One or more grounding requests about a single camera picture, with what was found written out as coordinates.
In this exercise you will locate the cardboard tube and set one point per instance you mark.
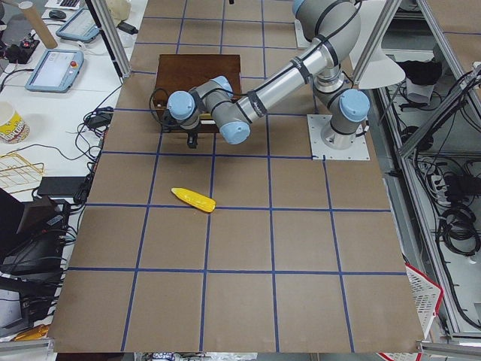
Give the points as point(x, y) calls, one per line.
point(31, 14)

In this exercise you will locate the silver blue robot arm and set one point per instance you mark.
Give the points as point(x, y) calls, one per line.
point(233, 118)

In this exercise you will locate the white chair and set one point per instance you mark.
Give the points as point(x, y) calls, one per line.
point(379, 64)

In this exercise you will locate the yellow corn cob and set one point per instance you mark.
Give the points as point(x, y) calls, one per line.
point(196, 200)

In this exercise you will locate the gold wire rack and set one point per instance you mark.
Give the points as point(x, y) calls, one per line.
point(18, 174)

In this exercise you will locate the black computer mouse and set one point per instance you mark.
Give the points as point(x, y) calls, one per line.
point(57, 14)

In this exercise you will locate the near blue teach pendant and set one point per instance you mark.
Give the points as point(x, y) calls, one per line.
point(56, 71)

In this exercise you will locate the white red plastic basket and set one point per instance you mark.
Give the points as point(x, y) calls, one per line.
point(427, 296)

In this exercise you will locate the blue teach pendant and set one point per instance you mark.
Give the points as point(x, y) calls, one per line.
point(79, 27)
point(56, 71)

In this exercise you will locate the yellow popcorn paper cup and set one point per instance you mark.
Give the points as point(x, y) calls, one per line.
point(13, 127)

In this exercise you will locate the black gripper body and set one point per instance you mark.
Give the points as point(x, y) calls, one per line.
point(192, 141)

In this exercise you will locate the aluminium frame post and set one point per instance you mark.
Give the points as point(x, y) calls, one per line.
point(103, 20)

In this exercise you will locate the far blue teach pendant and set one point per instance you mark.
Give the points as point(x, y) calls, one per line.
point(79, 27)

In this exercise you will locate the dark wooden drawer cabinet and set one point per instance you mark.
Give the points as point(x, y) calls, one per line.
point(185, 71)

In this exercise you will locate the black power adapter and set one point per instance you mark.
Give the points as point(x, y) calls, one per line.
point(127, 28)

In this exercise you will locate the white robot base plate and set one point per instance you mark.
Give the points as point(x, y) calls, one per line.
point(326, 144)

